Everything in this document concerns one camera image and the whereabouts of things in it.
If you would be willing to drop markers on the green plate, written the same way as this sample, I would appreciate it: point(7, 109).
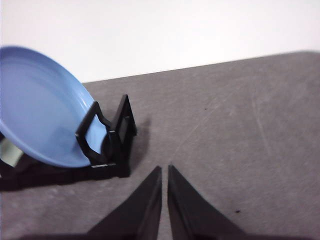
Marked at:
point(10, 154)

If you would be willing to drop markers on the black plate rack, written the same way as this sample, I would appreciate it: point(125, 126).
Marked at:
point(120, 150)

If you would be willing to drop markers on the blue plate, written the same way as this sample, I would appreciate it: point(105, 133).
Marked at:
point(42, 105)

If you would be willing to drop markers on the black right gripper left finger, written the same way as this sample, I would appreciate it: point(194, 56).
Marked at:
point(140, 215)

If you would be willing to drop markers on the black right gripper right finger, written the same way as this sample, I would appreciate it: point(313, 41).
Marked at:
point(190, 212)

